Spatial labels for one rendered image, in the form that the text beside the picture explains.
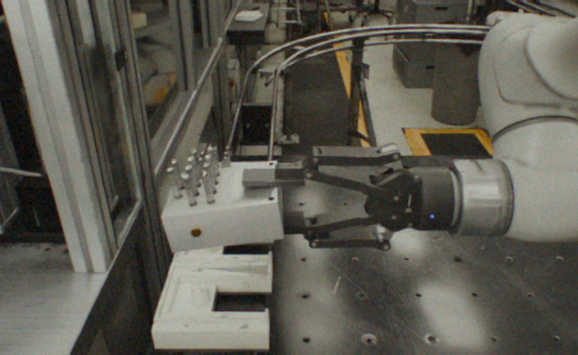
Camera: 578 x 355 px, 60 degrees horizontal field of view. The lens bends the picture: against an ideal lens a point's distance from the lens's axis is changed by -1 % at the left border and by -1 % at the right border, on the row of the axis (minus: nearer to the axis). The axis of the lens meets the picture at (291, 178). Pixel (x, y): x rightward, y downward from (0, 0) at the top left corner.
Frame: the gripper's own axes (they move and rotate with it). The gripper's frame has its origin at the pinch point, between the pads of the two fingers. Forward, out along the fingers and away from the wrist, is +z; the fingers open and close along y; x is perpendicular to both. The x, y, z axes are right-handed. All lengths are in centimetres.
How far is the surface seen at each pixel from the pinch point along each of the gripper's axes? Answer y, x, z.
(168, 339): -16.1, 6.2, 12.7
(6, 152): -0.5, -13.9, 38.2
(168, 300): -14.7, 0.8, 13.7
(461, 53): -54, -257, -108
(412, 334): -34.9, -12.0, -22.7
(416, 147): -102, -223, -78
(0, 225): -8.7, -7.6, 38.2
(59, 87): 13.4, -1.1, 22.1
